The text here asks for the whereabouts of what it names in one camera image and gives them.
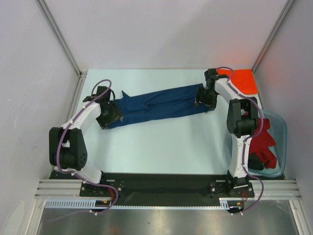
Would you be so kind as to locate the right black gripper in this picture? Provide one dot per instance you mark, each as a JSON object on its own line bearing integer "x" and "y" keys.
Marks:
{"x": 203, "y": 95}

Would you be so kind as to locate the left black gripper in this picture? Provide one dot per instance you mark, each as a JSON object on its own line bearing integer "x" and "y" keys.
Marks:
{"x": 116, "y": 114}

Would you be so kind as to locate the blue t shirt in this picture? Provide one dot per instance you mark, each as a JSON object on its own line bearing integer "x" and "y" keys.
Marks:
{"x": 170, "y": 103}

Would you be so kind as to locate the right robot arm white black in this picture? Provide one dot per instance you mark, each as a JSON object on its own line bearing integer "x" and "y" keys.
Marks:
{"x": 223, "y": 86}

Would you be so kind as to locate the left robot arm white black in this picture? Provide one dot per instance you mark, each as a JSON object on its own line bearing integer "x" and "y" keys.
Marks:
{"x": 67, "y": 147}

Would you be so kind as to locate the folded orange t shirt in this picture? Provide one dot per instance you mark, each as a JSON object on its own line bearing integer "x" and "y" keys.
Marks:
{"x": 242, "y": 79}

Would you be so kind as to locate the red t shirt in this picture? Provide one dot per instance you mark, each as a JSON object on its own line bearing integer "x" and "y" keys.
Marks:
{"x": 260, "y": 146}

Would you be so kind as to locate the black t shirt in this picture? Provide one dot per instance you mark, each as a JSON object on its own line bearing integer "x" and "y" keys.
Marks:
{"x": 254, "y": 162}

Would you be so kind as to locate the clear blue plastic bin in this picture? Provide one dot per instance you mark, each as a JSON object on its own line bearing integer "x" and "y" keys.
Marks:
{"x": 278, "y": 147}

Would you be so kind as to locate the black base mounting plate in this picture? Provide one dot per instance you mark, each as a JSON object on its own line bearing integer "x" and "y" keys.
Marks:
{"x": 130, "y": 189}

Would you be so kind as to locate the white slotted cable duct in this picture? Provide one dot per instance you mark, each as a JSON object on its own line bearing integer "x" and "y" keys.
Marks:
{"x": 94, "y": 204}

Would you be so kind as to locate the aluminium rail front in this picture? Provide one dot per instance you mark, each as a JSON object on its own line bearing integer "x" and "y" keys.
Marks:
{"x": 72, "y": 189}

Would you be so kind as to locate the left aluminium corner post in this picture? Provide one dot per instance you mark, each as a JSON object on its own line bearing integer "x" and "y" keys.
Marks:
{"x": 48, "y": 16}

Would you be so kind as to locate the aluminium corner post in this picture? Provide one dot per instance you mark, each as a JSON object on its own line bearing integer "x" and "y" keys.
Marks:
{"x": 48, "y": 16}
{"x": 273, "y": 33}

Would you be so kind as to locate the right aluminium corner post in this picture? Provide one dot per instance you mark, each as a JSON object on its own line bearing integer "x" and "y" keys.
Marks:
{"x": 273, "y": 33}

